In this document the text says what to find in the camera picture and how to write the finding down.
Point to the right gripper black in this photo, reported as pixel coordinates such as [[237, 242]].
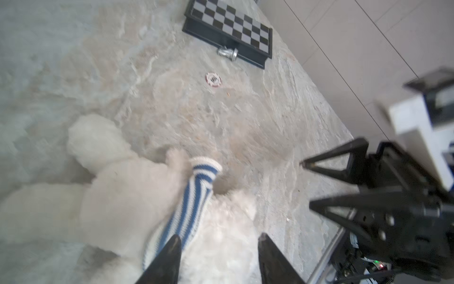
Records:
[[410, 220]]

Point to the small silver metal piece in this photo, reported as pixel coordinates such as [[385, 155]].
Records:
[[228, 53]]

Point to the white teddy bear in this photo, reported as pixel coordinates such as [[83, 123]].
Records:
[[127, 199]]

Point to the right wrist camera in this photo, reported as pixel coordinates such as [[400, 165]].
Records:
[[425, 123]]

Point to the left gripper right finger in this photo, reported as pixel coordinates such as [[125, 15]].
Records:
[[274, 267]]

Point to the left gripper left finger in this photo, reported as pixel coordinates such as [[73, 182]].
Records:
[[164, 269]]

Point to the black white checkerboard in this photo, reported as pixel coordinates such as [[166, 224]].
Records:
[[221, 25]]

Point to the blue white striped sweater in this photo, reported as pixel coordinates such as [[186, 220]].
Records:
[[185, 219]]

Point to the small round token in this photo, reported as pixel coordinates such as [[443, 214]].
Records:
[[213, 79]]

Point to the right circuit board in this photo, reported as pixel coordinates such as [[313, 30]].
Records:
[[355, 264]]

